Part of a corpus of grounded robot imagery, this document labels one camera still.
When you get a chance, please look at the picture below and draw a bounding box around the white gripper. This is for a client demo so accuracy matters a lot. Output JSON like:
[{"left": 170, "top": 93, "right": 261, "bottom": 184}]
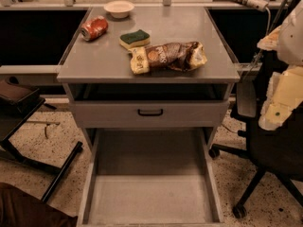
[{"left": 258, "top": 65, "right": 303, "bottom": 131}]

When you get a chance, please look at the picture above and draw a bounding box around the brown chip bag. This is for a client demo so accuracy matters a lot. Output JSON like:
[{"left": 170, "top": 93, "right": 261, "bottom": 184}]
[{"left": 129, "top": 42, "right": 207, "bottom": 75}]

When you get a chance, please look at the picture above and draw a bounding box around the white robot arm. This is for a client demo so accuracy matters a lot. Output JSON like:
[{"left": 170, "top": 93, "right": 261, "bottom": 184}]
[{"left": 257, "top": 0, "right": 303, "bottom": 131}]

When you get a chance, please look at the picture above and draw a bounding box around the open grey bottom drawer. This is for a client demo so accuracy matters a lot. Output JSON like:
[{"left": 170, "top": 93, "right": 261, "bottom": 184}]
[{"left": 77, "top": 129, "right": 225, "bottom": 227}]

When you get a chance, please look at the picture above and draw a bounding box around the grey drawer cabinet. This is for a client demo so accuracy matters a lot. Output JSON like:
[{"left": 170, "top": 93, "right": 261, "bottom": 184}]
[{"left": 56, "top": 5, "right": 241, "bottom": 153}]

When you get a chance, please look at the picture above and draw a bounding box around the closed grey drawer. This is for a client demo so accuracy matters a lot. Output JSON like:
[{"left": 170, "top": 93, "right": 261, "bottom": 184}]
[{"left": 70, "top": 100, "right": 229, "bottom": 129}]

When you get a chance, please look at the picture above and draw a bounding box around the black office chair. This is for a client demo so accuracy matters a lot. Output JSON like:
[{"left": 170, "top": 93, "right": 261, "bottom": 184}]
[{"left": 207, "top": 0, "right": 303, "bottom": 219}]

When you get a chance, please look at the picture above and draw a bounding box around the green yellow sponge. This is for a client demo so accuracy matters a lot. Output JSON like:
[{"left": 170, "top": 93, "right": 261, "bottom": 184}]
[{"left": 119, "top": 29, "right": 151, "bottom": 49}]

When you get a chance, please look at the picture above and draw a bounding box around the white bowl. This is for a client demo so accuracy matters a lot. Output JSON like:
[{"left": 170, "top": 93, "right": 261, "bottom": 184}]
[{"left": 104, "top": 0, "right": 134, "bottom": 19}]

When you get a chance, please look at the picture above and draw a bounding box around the red soda can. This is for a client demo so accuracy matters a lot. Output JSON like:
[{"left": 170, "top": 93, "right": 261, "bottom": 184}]
[{"left": 80, "top": 16, "right": 108, "bottom": 41}]

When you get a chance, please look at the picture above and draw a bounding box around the dark brown object corner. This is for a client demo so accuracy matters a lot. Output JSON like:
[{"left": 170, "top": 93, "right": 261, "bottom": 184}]
[{"left": 0, "top": 183, "right": 78, "bottom": 227}]

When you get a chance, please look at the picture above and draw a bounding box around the white power cable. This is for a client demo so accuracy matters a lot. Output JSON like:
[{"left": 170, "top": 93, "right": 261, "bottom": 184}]
[{"left": 242, "top": 7, "right": 273, "bottom": 80}]

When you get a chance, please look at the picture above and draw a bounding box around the black drawer handle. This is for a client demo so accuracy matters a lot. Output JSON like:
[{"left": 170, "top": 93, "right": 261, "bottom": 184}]
[{"left": 137, "top": 109, "right": 164, "bottom": 117}]

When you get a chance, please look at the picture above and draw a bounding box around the black side table frame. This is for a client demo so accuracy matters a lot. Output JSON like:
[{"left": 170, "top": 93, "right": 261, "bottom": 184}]
[{"left": 0, "top": 76, "right": 84, "bottom": 204}]

